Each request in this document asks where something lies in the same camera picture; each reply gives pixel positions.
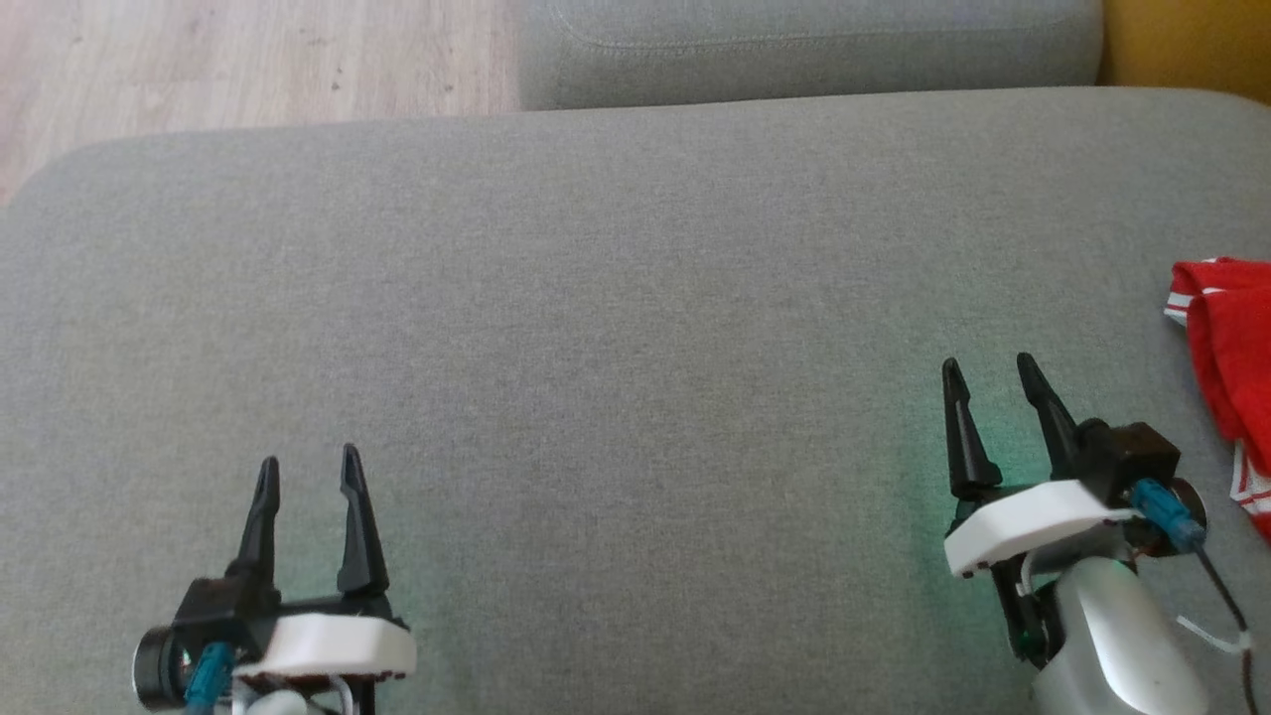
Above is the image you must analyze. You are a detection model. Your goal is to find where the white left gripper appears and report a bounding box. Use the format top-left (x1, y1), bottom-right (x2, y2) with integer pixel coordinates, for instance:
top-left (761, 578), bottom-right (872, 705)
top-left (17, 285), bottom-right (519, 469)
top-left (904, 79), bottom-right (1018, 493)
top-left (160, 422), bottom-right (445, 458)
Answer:
top-left (232, 443), bottom-right (419, 687)

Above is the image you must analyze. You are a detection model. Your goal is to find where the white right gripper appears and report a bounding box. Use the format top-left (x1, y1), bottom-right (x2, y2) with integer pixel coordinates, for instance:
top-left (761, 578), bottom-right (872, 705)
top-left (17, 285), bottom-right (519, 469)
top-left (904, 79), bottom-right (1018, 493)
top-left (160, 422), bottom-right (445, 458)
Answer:
top-left (941, 352), bottom-right (1145, 580)

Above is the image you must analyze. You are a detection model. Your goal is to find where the red and white striped shirt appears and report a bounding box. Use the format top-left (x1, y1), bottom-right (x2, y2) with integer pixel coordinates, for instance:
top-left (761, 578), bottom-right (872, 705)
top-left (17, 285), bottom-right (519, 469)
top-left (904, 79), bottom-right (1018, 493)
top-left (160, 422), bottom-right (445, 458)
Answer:
top-left (1164, 256), bottom-right (1271, 543)

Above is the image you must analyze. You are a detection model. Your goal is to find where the grey fabric sofa seat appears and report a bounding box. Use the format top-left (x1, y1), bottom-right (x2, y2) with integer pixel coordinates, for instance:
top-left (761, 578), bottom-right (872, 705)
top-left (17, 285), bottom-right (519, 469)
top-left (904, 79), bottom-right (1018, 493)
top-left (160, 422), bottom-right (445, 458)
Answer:
top-left (0, 87), bottom-right (1271, 715)

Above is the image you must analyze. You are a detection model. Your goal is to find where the grey sofa cushion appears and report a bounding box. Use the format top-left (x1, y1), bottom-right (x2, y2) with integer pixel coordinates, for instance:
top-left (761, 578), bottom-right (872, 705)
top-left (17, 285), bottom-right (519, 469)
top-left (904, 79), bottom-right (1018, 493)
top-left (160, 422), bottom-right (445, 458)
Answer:
top-left (516, 0), bottom-right (1106, 112)

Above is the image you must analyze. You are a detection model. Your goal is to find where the right arm blue-plug black cable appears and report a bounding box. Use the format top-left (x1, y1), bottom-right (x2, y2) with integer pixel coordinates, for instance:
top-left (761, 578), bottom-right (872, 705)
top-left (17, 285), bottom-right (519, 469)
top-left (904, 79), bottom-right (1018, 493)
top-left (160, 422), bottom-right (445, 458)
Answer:
top-left (1131, 478), bottom-right (1254, 715)

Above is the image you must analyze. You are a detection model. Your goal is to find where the white cable tie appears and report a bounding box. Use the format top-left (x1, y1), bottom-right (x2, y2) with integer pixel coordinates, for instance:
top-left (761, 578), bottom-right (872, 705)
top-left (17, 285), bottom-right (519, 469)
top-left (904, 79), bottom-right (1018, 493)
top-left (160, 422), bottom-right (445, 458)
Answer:
top-left (1176, 615), bottom-right (1255, 657)

